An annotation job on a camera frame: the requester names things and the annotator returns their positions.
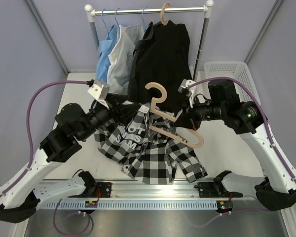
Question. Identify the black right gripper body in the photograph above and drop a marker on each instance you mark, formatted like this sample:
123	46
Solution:
194	116

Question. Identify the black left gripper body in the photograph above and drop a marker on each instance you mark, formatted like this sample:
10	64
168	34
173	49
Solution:
119	117

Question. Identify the black white checkered shirt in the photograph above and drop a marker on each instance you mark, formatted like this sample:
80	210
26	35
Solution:
146	155

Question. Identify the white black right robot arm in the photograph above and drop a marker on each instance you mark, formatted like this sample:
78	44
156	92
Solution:
233	103

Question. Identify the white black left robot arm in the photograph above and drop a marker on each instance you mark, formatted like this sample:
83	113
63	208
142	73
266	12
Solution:
73	125

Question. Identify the dark pinstriped shirt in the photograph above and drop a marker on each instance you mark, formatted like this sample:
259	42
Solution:
141	47

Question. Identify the light blue shirt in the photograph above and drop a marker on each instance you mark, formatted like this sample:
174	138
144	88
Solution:
104	50

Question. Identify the wooden hanger of black shirt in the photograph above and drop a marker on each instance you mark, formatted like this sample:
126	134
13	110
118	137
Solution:
164	21

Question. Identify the white plastic basket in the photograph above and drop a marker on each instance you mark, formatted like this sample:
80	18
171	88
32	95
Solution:
232	69

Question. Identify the metal clothes rack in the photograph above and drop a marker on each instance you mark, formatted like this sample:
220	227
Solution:
207	9

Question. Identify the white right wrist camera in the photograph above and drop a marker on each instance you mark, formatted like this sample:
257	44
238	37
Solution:
187	89

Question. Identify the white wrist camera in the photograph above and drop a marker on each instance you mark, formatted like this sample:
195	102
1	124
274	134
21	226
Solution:
187	89
98	89

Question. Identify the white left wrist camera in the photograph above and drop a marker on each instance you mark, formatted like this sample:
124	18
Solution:
98	89

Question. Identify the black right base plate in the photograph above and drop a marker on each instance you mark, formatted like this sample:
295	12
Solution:
209	189

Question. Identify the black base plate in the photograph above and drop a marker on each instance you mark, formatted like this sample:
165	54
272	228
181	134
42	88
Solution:
209	189
104	188

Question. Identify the aluminium mounting rail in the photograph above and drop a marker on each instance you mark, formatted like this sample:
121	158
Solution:
126	189

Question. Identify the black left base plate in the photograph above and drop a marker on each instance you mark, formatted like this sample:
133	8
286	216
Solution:
104	188

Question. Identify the white slotted cable duct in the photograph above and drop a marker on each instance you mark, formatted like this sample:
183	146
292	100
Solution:
134	205

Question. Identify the blue wire hanger right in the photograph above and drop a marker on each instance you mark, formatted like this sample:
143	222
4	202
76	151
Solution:
143	19

